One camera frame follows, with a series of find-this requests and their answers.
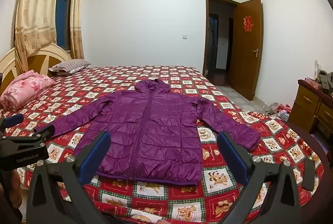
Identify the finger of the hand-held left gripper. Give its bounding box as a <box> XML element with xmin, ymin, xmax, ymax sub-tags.
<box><xmin>0</xmin><ymin>113</ymin><xmax>24</xmax><ymax>136</ymax></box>
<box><xmin>32</xmin><ymin>125</ymin><xmax>56</xmax><ymax>142</ymax></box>

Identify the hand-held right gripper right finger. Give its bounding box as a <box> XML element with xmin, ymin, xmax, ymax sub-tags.
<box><xmin>218</xmin><ymin>132</ymin><xmax>302</xmax><ymax>224</ymax></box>

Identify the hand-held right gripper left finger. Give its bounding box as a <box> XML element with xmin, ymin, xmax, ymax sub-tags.
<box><xmin>26</xmin><ymin>131</ymin><xmax>112</xmax><ymax>224</ymax></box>

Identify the purple puffer jacket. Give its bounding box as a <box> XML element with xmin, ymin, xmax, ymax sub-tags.
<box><xmin>53</xmin><ymin>78</ymin><xmax>261</xmax><ymax>185</ymax></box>

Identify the clothes pile on floor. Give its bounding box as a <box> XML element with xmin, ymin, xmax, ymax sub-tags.
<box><xmin>265</xmin><ymin>102</ymin><xmax>292</xmax><ymax>120</ymax></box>

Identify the clothes heap on dresser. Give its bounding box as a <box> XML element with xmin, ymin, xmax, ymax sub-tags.
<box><xmin>313</xmin><ymin>70</ymin><xmax>333</xmax><ymax>96</ymax></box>

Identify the pink floral quilt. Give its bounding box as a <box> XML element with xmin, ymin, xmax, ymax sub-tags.
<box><xmin>0</xmin><ymin>70</ymin><xmax>56</xmax><ymax>110</ymax></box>

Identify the red printed bedsheet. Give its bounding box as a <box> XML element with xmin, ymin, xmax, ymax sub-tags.
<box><xmin>0</xmin><ymin>65</ymin><xmax>324</xmax><ymax>224</ymax></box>

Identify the striped pillow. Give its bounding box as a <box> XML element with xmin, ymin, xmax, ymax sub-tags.
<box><xmin>49</xmin><ymin>59</ymin><xmax>91</xmax><ymax>76</ymax></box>

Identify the cream wooden headboard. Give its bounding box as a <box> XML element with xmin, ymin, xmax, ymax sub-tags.
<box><xmin>0</xmin><ymin>43</ymin><xmax>73</xmax><ymax>92</ymax></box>

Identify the wooden dresser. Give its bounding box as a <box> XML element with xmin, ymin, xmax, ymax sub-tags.
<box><xmin>291</xmin><ymin>79</ymin><xmax>333</xmax><ymax>136</ymax></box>

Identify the brown wooden door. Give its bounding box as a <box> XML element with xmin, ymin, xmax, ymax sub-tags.
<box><xmin>230</xmin><ymin>0</ymin><xmax>261</xmax><ymax>101</ymax></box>

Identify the wide beige patterned curtain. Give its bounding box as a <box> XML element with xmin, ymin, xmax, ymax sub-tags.
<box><xmin>14</xmin><ymin>0</ymin><xmax>65</xmax><ymax>71</ymax></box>

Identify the window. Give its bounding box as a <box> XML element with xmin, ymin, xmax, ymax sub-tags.
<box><xmin>56</xmin><ymin>0</ymin><xmax>75</xmax><ymax>50</ymax></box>

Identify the narrow beige patterned curtain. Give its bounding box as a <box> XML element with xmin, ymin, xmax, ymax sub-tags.
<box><xmin>70</xmin><ymin>0</ymin><xmax>85</xmax><ymax>59</ymax></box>

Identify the red paper door decoration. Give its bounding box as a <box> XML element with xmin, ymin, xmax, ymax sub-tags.
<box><xmin>242</xmin><ymin>15</ymin><xmax>254</xmax><ymax>31</ymax></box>

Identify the brown door frame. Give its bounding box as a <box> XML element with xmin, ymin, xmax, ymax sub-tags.
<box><xmin>205</xmin><ymin>0</ymin><xmax>238</xmax><ymax>79</ymax></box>

